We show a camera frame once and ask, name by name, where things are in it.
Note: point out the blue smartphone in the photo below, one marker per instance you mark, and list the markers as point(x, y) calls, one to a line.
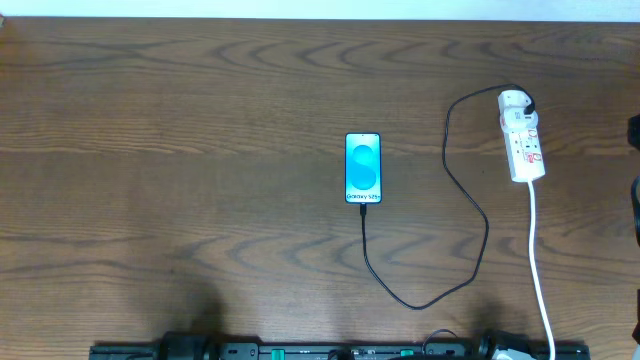
point(363, 176)

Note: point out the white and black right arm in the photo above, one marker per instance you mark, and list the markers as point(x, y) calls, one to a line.
point(633, 137)

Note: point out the white power strip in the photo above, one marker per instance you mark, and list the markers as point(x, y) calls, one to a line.
point(518, 121)

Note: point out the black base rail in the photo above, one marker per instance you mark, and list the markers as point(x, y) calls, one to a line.
point(441, 344)

